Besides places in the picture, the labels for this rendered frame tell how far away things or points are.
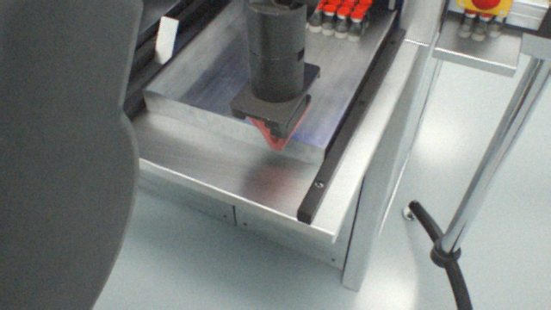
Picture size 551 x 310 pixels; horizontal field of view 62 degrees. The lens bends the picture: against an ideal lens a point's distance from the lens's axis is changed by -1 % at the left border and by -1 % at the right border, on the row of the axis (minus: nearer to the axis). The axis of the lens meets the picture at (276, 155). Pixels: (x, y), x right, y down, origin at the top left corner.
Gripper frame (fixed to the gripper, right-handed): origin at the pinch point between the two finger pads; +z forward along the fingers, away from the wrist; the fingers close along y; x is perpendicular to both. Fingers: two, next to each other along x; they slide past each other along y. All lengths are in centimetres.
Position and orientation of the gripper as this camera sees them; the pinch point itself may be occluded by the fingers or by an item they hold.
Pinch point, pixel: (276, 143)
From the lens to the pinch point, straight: 56.7
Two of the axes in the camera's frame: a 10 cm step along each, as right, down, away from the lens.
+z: 0.0, 6.7, 7.5
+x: -9.0, -3.2, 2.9
